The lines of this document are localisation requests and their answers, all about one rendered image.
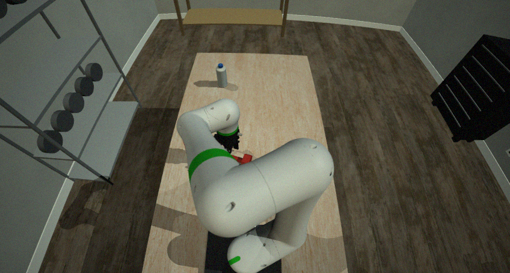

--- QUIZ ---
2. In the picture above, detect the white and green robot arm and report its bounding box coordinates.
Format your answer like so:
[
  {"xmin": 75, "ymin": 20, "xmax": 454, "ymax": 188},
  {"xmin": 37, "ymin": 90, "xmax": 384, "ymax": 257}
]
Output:
[{"xmin": 177, "ymin": 98, "xmax": 334, "ymax": 273}]

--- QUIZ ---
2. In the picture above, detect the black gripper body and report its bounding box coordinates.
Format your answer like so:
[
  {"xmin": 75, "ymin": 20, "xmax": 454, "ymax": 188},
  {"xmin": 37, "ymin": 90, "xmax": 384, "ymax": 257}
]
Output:
[{"xmin": 221, "ymin": 139, "xmax": 238, "ymax": 151}]

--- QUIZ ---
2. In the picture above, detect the red dumbbell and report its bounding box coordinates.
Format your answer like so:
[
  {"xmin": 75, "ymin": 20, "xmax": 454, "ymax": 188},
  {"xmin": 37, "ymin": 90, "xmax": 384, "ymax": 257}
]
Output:
[{"xmin": 232, "ymin": 154, "xmax": 253, "ymax": 164}]

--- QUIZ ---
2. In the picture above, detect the grey bottle with blue cap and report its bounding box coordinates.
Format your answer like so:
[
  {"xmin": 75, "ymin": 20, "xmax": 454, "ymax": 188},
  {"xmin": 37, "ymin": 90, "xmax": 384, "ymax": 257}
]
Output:
[{"xmin": 216, "ymin": 63, "xmax": 227, "ymax": 88}]

